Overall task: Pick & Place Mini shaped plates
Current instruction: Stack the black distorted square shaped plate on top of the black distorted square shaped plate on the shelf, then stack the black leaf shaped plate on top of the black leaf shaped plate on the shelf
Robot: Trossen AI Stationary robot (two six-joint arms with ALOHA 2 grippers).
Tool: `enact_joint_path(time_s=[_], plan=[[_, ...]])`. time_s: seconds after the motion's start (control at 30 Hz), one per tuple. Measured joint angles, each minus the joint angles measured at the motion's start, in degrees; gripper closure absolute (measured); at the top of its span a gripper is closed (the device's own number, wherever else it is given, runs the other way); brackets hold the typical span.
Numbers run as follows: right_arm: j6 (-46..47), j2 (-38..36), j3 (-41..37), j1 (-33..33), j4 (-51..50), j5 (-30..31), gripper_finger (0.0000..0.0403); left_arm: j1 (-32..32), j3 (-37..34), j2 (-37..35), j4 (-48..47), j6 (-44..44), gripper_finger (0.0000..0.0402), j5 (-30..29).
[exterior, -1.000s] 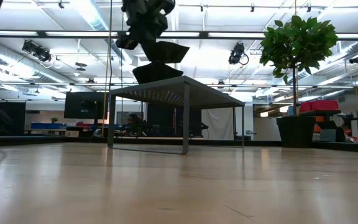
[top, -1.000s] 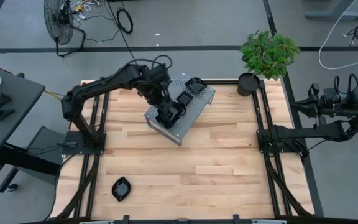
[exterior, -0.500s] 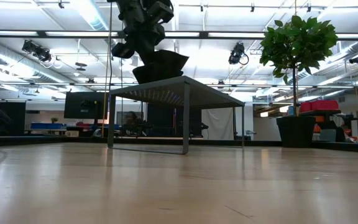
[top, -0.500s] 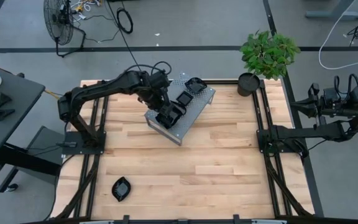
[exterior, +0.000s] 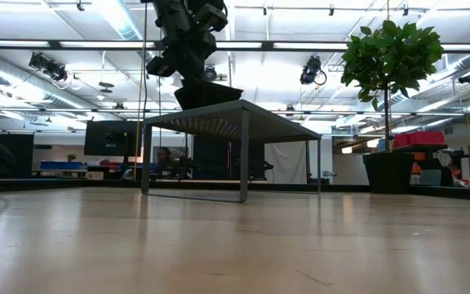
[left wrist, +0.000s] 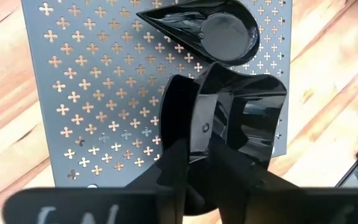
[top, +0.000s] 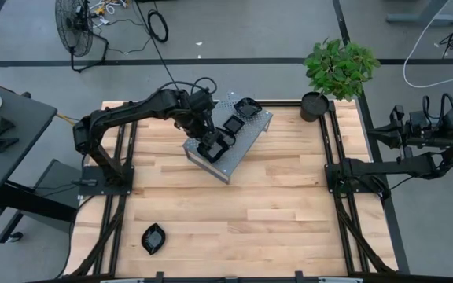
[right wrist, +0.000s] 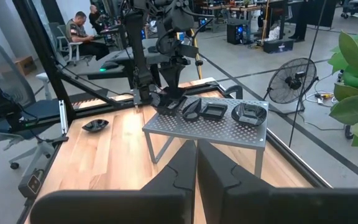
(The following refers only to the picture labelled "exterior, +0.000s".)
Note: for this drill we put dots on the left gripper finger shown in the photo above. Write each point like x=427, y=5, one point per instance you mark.
x=187, y=73
x=200, y=72

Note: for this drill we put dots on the grey perforated metal stand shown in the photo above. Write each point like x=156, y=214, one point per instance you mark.
x=259, y=122

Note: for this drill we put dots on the black monitor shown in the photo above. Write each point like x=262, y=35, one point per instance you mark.
x=108, y=139

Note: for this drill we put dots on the white hanging sheet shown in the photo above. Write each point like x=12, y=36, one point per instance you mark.
x=288, y=163

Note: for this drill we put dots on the black ceiling spotlights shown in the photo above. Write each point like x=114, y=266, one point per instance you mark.
x=53, y=70

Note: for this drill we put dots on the small green potted plant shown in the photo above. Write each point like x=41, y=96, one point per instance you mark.
x=72, y=157

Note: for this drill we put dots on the blue tabletop crate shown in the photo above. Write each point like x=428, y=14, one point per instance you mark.
x=61, y=165

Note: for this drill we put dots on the green potted plant black pot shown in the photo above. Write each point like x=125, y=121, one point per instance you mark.
x=388, y=171

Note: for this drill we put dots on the red storage bins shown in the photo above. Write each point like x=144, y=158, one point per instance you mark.
x=418, y=139

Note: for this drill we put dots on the black shelf table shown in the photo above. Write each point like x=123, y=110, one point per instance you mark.
x=431, y=165

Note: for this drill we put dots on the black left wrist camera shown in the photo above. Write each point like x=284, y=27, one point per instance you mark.
x=212, y=17

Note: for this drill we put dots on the black security camera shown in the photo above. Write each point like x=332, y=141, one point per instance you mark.
x=468, y=77

